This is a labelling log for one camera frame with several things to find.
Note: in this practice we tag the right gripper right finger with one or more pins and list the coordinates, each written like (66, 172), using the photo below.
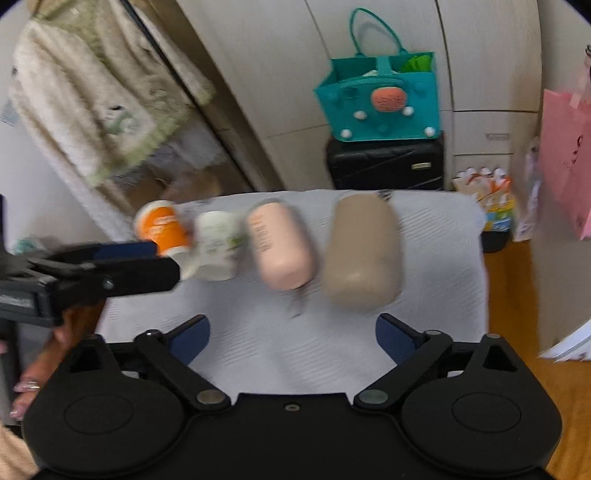
(418, 357)

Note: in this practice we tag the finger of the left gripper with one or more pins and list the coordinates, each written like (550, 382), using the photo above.
(134, 276)
(105, 252)

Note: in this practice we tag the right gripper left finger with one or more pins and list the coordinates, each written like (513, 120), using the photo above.
(168, 356)

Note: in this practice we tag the taupe metal tumbler cup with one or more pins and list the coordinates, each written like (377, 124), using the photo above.
(364, 266)

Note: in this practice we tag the orange paper cup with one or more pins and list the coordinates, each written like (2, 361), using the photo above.
(158, 222)

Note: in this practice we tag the white floral paper cup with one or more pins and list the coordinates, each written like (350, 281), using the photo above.
(220, 237)

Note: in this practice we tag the pink bottle cup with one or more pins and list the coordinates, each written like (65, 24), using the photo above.
(280, 246)

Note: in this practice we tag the person's left hand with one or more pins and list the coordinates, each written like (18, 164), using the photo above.
(78, 323)

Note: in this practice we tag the grey patterned table cloth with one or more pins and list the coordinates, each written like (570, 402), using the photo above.
(268, 342)

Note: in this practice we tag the white green knit cardigan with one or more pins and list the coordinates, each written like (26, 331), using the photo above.
(92, 92)

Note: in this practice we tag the colourful snack package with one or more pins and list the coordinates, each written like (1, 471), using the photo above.
(492, 190)

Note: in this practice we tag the black suitcase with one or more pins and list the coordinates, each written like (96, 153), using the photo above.
(387, 165)

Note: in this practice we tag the clear plastic bag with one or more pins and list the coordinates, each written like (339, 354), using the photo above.
(527, 181)

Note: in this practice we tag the grey wooden wardrobe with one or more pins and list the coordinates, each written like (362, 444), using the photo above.
(304, 72)

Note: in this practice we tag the teal felt handbag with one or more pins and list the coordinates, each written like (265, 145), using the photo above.
(381, 98)

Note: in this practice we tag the pink paper shopping bag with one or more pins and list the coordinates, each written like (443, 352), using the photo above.
(564, 155)

